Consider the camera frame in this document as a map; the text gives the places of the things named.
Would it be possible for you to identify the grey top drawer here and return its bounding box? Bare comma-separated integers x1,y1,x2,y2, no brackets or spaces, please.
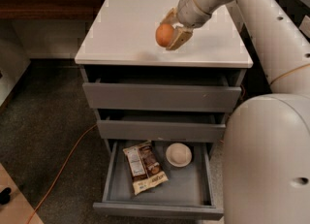
82,82,241,112

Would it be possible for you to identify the orange fruit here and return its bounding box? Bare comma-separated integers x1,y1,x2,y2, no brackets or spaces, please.
155,23,174,48

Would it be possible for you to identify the orange cable on floor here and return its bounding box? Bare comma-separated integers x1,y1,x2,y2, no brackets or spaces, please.
25,0,272,224

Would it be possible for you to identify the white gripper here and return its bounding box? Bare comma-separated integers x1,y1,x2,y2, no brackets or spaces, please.
161,0,212,50

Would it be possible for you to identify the grey middle drawer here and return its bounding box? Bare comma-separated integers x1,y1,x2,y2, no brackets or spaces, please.
97,114,226,143

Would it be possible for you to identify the white bowl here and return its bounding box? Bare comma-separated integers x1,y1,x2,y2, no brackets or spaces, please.
166,143,192,168

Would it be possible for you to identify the grey drawer cabinet white top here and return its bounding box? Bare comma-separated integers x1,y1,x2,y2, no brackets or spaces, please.
74,0,254,158

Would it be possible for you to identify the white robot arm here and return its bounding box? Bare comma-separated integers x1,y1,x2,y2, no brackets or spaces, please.
163,0,310,224

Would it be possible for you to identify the light wooden board corner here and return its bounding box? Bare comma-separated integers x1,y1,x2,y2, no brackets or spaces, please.
0,164,44,224

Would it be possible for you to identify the black object on wooden board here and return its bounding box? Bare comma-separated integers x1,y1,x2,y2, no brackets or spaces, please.
0,187,12,205

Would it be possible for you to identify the brown snack bag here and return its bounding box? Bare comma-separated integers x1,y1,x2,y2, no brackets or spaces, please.
123,141,169,195

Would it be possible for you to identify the grey bottom drawer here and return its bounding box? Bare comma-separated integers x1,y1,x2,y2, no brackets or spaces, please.
94,141,224,220

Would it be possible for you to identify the grey drawer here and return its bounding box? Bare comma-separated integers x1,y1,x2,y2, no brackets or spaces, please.
82,82,241,112
94,141,224,220
97,114,226,143

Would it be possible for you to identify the white wall cabinet at left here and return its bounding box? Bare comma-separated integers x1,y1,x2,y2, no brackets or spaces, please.
0,20,30,111

